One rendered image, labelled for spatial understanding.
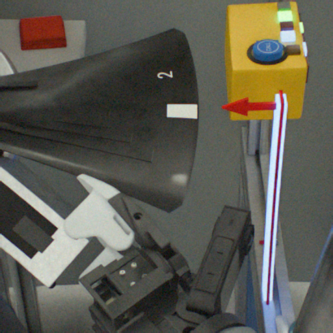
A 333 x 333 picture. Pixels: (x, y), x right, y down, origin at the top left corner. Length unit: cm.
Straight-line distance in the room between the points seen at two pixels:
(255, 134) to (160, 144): 45
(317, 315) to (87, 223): 21
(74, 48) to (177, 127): 71
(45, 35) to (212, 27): 33
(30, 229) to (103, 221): 29
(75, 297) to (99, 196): 153
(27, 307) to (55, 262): 101
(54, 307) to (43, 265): 124
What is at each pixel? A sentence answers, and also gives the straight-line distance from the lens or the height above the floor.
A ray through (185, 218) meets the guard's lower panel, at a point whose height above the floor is 28.
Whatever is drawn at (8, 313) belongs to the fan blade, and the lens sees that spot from 102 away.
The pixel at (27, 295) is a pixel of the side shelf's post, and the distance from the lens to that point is 202.
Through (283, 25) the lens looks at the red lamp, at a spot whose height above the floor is 108.
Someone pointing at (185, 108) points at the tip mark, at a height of 119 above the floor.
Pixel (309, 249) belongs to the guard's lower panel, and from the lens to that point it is 217.
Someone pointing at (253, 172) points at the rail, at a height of 86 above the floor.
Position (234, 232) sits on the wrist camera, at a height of 121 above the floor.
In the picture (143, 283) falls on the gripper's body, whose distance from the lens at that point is 72.
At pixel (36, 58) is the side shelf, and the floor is 86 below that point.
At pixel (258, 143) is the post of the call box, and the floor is 88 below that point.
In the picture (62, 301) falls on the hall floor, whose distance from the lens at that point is 229.
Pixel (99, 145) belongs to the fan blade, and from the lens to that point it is 90.
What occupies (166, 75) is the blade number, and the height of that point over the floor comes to 120.
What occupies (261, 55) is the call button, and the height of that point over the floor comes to 108.
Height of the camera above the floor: 176
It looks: 42 degrees down
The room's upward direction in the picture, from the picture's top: 2 degrees counter-clockwise
